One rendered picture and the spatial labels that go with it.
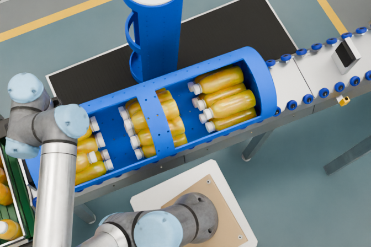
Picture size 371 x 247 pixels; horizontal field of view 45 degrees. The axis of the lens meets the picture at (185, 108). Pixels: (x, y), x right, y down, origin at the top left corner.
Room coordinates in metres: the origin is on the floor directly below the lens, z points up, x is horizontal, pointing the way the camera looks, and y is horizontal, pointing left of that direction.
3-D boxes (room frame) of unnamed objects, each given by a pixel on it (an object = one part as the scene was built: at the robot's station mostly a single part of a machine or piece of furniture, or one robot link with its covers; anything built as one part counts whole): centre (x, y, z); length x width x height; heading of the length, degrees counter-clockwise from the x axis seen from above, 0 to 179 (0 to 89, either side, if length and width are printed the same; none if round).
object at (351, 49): (0.97, -0.62, 1.00); 0.10 x 0.04 x 0.15; 31
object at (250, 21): (1.23, 0.10, 0.07); 1.50 x 0.52 x 0.15; 125
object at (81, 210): (0.25, 0.43, 0.31); 0.06 x 0.06 x 0.63; 31
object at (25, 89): (0.36, 0.38, 1.62); 0.09 x 0.08 x 0.11; 8
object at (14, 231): (0.08, 0.54, 0.99); 0.07 x 0.07 x 0.18
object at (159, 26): (1.18, 0.23, 0.59); 0.28 x 0.28 x 0.88
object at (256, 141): (0.76, -0.41, 0.31); 0.06 x 0.06 x 0.63; 31
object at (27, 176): (0.28, 0.52, 0.99); 0.10 x 0.02 x 0.12; 31
